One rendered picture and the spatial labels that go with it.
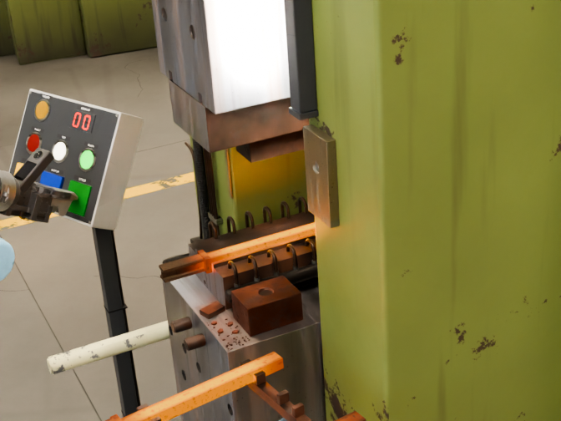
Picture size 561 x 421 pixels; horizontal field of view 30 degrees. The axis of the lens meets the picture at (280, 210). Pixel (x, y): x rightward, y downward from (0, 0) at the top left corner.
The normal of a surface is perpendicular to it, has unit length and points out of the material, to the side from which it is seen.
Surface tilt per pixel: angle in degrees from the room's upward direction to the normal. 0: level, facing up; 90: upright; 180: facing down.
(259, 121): 90
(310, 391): 90
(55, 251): 0
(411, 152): 90
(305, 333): 90
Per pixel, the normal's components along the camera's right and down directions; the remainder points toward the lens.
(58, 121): -0.58, -0.11
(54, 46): 0.32, 0.40
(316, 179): -0.90, 0.25
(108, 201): 0.78, 0.23
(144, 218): -0.07, -0.89
